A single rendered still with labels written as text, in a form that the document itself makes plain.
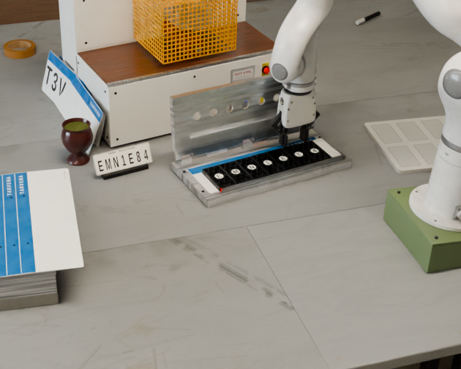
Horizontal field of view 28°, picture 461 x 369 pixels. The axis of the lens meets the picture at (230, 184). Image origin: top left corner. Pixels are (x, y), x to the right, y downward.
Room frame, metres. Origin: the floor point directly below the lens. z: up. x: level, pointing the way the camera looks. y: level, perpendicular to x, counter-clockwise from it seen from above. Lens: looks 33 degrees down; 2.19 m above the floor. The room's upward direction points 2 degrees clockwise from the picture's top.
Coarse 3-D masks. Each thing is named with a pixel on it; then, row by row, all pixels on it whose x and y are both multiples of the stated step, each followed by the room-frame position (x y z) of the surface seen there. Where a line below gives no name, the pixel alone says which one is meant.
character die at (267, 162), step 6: (252, 156) 2.10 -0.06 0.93; (258, 156) 2.11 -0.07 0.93; (264, 156) 2.11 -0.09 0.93; (270, 156) 2.11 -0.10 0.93; (258, 162) 2.07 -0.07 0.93; (264, 162) 2.07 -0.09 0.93; (270, 162) 2.08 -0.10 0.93; (276, 162) 2.08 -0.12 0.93; (264, 168) 2.04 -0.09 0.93; (270, 168) 2.04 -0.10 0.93; (276, 168) 2.05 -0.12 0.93; (282, 168) 2.05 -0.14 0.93; (270, 174) 2.02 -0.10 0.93
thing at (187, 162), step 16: (240, 144) 2.16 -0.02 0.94; (256, 144) 2.19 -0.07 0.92; (272, 144) 2.19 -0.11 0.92; (176, 160) 2.06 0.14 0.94; (192, 160) 2.09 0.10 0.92; (208, 160) 2.09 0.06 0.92; (192, 176) 2.01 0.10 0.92; (288, 176) 2.02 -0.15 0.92; (304, 176) 2.04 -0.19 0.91; (224, 192) 1.94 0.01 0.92; (240, 192) 1.94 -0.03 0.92; (256, 192) 1.97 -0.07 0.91
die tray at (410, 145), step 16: (368, 128) 2.32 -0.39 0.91; (384, 128) 2.33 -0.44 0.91; (400, 128) 2.33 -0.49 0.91; (416, 128) 2.33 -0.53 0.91; (432, 128) 2.34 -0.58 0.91; (384, 144) 2.23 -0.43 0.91; (400, 144) 2.24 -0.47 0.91; (416, 144) 2.24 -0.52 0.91; (432, 144) 2.24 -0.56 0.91; (400, 160) 2.15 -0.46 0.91; (416, 160) 2.15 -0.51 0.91; (432, 160) 2.16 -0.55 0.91
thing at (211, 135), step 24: (192, 96) 2.10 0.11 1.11; (216, 96) 2.14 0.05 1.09; (240, 96) 2.18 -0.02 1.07; (264, 96) 2.21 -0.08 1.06; (192, 120) 2.10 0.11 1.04; (216, 120) 2.13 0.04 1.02; (240, 120) 2.17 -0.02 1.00; (264, 120) 2.19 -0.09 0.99; (192, 144) 2.08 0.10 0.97; (216, 144) 2.11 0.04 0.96
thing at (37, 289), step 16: (0, 176) 1.86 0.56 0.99; (0, 192) 1.79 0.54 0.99; (0, 208) 1.73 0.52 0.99; (0, 224) 1.67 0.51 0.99; (0, 240) 1.61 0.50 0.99; (0, 256) 1.55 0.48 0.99; (0, 272) 1.49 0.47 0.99; (48, 272) 1.51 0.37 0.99; (0, 288) 1.48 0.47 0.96; (16, 288) 1.49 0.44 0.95; (32, 288) 1.50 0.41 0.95; (48, 288) 1.50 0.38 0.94; (0, 304) 1.48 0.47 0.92; (16, 304) 1.49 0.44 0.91; (32, 304) 1.49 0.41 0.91; (48, 304) 1.50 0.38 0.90
